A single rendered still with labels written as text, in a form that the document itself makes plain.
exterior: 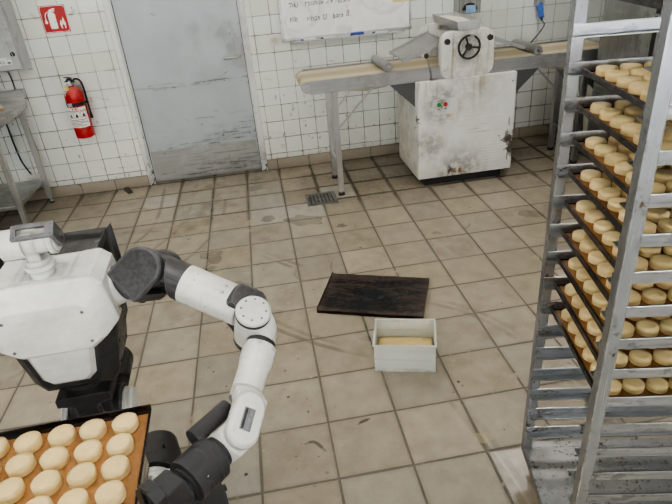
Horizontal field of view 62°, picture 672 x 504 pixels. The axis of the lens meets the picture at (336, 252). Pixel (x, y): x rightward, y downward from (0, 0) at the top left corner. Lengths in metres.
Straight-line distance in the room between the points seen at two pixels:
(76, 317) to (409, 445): 1.53
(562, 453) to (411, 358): 0.80
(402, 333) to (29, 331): 1.92
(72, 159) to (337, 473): 4.02
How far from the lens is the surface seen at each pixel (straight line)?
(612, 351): 1.42
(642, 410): 2.28
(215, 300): 1.27
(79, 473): 1.18
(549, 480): 2.20
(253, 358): 1.19
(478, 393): 2.67
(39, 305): 1.34
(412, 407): 2.59
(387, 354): 2.69
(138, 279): 1.31
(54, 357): 1.42
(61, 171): 5.62
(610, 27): 1.59
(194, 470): 1.08
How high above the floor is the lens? 1.82
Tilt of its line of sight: 29 degrees down
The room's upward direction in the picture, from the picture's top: 5 degrees counter-clockwise
